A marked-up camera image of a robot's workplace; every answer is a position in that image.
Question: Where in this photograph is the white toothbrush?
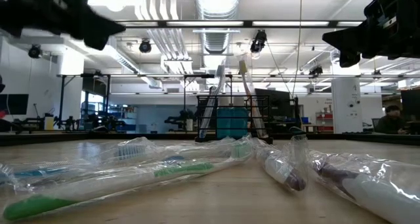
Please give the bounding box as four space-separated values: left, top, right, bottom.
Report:
198 64 228 140

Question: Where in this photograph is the green toothbrush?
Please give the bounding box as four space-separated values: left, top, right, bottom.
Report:
144 133 260 172
0 156 245 222

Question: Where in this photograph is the black overhead frame beam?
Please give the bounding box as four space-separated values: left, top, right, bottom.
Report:
116 19 367 30

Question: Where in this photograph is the black wall screen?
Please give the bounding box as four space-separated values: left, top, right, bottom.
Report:
0 94 30 116

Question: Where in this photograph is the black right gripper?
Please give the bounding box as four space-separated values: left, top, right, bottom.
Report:
322 18 408 68

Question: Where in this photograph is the person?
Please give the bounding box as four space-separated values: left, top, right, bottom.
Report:
375 104 410 135

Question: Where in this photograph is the blue toothbrush in clear wrapper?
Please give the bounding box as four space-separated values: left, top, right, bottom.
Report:
0 137 158 189

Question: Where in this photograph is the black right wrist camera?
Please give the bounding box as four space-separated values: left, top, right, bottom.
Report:
363 0 413 21

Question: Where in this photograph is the black desk monitor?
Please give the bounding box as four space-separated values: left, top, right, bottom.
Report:
254 88 292 126

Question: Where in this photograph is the red shelf unit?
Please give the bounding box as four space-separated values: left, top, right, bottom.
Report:
315 111 335 133

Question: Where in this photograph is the yellow toothbrush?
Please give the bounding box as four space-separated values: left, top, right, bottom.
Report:
236 55 269 140

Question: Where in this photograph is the black wire caddy rack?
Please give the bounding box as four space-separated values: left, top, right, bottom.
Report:
196 95 276 146

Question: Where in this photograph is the black background workstation frame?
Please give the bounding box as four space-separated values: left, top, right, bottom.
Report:
57 73 234 133

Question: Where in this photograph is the silver round ventilation duct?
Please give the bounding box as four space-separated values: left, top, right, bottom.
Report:
195 0 241 54

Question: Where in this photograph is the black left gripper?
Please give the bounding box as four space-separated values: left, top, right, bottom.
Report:
22 0 127 51

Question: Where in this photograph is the black aluminium table frame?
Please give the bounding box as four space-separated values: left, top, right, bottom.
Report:
0 131 420 146

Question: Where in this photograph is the white square pillar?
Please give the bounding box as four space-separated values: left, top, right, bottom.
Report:
331 78 364 134

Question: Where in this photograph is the black ceiling camera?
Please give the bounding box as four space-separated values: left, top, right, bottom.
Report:
138 39 153 54
28 44 43 59
250 29 268 54
309 65 325 77

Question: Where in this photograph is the purple toothbrush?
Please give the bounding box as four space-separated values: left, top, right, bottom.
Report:
254 134 309 192
306 148 420 224

